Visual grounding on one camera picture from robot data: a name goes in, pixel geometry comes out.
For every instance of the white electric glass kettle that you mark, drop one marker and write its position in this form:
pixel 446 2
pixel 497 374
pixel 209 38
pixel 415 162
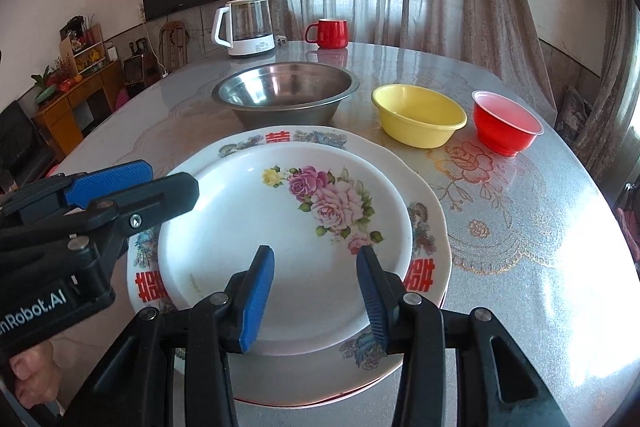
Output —
pixel 250 45

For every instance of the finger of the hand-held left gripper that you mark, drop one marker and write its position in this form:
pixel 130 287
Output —
pixel 110 179
pixel 165 197

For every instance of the red plastic bowl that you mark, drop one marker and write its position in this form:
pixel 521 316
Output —
pixel 500 137

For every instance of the green dish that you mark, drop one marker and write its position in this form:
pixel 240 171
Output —
pixel 45 93

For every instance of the plate with red blue print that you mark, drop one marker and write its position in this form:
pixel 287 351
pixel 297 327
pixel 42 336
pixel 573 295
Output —
pixel 430 252

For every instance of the wooden folding chair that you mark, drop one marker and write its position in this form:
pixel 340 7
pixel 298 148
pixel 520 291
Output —
pixel 172 32

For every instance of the orange wooden cabinet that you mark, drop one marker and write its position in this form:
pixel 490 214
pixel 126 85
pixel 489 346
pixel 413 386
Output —
pixel 55 117

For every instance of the red mug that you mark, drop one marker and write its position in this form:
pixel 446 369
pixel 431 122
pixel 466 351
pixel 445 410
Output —
pixel 332 34

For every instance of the small rose-print plate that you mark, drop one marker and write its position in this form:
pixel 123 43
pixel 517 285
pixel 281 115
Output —
pixel 225 217

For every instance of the narrow beige window curtain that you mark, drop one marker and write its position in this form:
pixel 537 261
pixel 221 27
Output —
pixel 610 82

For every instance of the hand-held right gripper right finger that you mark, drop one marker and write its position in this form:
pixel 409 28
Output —
pixel 372 302

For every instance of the person's left hand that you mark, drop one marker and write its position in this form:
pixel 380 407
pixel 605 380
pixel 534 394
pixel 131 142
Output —
pixel 32 377

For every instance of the large pink-rimmed floral plate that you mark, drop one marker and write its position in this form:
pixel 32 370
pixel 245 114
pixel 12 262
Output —
pixel 300 406

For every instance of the small black appliance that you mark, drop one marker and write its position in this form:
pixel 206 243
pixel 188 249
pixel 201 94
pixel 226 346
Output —
pixel 135 67

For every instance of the pink plastic object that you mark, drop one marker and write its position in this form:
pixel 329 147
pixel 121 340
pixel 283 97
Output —
pixel 123 99

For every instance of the yellow plastic bowl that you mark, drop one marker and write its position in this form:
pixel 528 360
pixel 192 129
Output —
pixel 415 127

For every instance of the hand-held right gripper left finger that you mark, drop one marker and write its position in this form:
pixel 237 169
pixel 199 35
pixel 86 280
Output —
pixel 257 297

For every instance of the wooden shelf with ornaments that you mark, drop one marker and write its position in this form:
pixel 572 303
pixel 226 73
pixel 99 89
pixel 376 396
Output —
pixel 85 57

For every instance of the stainless steel bowl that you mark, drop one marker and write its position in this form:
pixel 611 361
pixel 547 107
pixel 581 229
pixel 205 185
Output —
pixel 280 92

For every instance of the grey patterned cushion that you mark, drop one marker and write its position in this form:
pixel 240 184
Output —
pixel 575 112

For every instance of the dark wooden chair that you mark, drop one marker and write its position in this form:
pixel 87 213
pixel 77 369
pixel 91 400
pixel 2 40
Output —
pixel 627 217

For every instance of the black leather armchair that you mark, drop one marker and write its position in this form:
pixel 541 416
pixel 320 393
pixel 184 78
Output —
pixel 20 142

